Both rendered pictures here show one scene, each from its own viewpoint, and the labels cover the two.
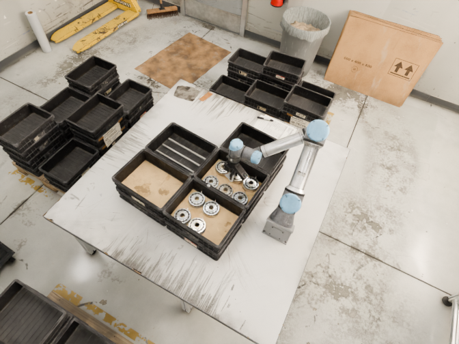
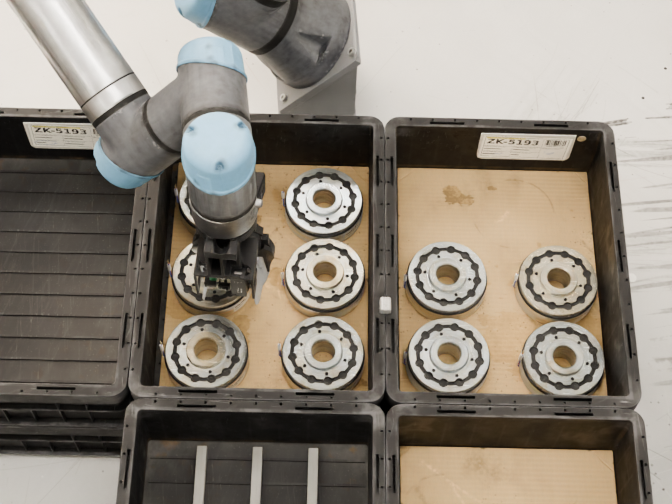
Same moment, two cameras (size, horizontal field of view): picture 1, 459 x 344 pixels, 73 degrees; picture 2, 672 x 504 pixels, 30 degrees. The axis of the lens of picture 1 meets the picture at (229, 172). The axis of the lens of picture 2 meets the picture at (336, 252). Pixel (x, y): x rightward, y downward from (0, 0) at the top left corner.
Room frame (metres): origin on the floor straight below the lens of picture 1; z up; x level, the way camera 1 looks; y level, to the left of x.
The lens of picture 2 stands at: (1.39, 0.67, 2.29)
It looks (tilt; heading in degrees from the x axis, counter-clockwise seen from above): 62 degrees down; 242
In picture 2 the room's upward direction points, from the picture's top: 2 degrees clockwise
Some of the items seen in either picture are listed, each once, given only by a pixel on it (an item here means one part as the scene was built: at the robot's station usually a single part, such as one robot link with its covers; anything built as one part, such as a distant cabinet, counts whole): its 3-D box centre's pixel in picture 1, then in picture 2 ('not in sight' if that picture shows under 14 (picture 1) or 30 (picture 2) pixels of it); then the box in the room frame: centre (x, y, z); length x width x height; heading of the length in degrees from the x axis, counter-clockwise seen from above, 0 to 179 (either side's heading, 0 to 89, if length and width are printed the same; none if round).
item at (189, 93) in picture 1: (186, 92); not in sight; (2.10, 0.46, 0.71); 0.22 x 0.19 x 0.01; 68
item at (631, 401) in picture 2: (204, 211); (505, 257); (0.85, 0.12, 0.92); 0.40 x 0.30 x 0.02; 63
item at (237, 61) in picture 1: (247, 72); not in sight; (3.00, -0.06, 0.31); 0.40 x 0.30 x 0.34; 68
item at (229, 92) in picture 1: (231, 96); not in sight; (2.63, 0.08, 0.26); 0.40 x 0.30 x 0.23; 68
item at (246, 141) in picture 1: (254, 151); (29, 265); (1.39, -0.16, 0.87); 0.40 x 0.30 x 0.11; 63
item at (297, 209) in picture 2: (240, 198); (324, 201); (1.01, -0.09, 0.86); 0.10 x 0.10 x 0.01
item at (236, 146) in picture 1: (235, 149); (219, 164); (1.16, -0.02, 1.15); 0.09 x 0.08 x 0.11; 71
